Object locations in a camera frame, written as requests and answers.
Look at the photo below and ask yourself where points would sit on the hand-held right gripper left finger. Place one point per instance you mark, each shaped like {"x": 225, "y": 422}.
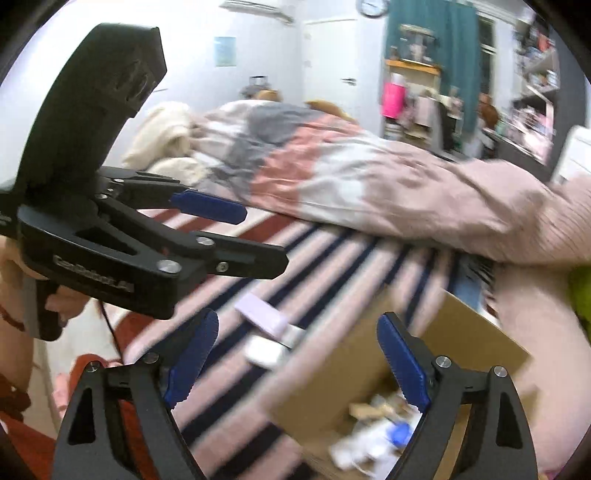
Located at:
{"x": 191, "y": 360}

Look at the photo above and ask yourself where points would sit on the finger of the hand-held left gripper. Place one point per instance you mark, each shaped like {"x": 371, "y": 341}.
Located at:
{"x": 249, "y": 263}
{"x": 207, "y": 207}

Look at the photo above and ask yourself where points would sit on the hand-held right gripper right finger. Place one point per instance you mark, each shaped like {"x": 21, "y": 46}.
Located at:
{"x": 401, "y": 364}

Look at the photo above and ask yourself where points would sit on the brown cardboard box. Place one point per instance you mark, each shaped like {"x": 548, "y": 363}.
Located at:
{"x": 351, "y": 364}

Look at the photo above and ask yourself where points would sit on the light purple box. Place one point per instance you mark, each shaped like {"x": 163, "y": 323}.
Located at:
{"x": 261, "y": 316}

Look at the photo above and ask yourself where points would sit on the white earbuds case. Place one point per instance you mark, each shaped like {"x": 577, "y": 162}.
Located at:
{"x": 263, "y": 350}

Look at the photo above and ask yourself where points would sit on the white pump bottle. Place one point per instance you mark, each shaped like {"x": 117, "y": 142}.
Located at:
{"x": 348, "y": 450}

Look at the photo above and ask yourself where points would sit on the person's left forearm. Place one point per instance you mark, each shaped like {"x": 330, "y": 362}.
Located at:
{"x": 14, "y": 355}

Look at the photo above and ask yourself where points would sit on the person's left hand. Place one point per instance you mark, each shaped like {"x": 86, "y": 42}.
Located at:
{"x": 71, "y": 305}

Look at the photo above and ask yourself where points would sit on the blue round object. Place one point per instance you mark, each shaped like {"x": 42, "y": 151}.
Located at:
{"x": 400, "y": 434}

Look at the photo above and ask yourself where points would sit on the striped bed blanket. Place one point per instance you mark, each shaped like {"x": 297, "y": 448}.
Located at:
{"x": 323, "y": 258}

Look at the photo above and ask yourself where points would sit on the cream fleece blanket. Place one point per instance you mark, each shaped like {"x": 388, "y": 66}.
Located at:
{"x": 166, "y": 134}

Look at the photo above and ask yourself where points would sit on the white paper card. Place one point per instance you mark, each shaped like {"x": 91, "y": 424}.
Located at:
{"x": 293, "y": 337}

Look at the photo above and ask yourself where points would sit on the brown plush toy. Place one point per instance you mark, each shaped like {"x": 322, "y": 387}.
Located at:
{"x": 488, "y": 113}
{"x": 328, "y": 110}
{"x": 268, "y": 96}

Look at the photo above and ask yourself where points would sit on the grey suitcase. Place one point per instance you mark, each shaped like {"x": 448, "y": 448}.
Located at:
{"x": 256, "y": 87}

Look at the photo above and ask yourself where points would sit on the pink striped pillow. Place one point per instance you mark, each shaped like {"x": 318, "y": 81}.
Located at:
{"x": 535, "y": 323}

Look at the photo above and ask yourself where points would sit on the pink grey patchwork quilt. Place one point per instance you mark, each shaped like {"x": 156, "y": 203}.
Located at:
{"x": 369, "y": 175}

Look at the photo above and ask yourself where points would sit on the white door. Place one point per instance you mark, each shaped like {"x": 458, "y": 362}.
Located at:
{"x": 330, "y": 60}

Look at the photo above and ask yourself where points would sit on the green pillow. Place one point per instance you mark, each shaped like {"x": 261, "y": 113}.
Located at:
{"x": 581, "y": 295}

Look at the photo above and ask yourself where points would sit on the white air conditioner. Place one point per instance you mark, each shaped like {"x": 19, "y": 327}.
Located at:
{"x": 251, "y": 4}

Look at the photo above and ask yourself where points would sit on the bright pink bag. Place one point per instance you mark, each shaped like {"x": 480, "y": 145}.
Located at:
{"x": 393, "y": 100}

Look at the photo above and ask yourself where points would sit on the yellow wooden shelf unit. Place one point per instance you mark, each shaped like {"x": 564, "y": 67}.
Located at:
{"x": 415, "y": 67}

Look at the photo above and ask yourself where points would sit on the glass tank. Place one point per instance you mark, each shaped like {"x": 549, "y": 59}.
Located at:
{"x": 415, "y": 44}

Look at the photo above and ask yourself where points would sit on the white headboard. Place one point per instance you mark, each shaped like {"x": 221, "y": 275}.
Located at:
{"x": 575, "y": 152}

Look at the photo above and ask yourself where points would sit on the teal curtain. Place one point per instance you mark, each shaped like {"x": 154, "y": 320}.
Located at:
{"x": 457, "y": 50}

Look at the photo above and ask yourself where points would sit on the window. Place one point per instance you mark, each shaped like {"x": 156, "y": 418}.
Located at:
{"x": 487, "y": 50}

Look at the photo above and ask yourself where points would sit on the tall dark bookshelf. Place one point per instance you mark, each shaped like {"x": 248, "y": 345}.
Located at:
{"x": 554, "y": 83}

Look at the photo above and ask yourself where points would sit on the light blue wall poster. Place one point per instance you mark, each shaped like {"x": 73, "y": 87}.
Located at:
{"x": 225, "y": 50}

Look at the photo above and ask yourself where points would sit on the round wall clock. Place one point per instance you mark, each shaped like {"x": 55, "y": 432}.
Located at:
{"x": 374, "y": 7}

